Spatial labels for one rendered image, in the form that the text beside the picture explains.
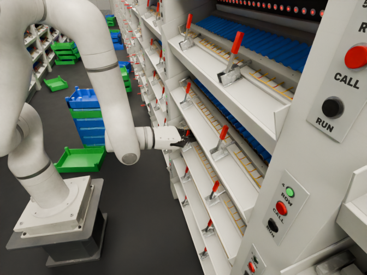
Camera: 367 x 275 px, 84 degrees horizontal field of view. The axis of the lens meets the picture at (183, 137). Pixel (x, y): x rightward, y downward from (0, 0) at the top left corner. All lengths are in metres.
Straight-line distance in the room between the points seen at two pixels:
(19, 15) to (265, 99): 0.53
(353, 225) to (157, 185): 1.25
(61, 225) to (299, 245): 0.85
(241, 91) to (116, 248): 1.05
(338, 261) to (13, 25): 0.71
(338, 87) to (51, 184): 0.91
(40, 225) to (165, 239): 0.58
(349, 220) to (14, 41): 0.66
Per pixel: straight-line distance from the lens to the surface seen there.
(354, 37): 0.21
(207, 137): 0.58
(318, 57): 0.23
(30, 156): 0.89
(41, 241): 1.06
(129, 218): 1.31
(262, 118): 0.32
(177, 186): 1.20
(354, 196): 0.24
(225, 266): 0.79
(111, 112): 0.63
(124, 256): 1.22
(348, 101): 0.22
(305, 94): 0.24
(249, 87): 0.39
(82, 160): 1.76
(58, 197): 0.99
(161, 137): 0.73
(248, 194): 0.45
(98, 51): 0.59
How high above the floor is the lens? 1.09
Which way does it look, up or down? 37 degrees down
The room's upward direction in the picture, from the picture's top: straight up
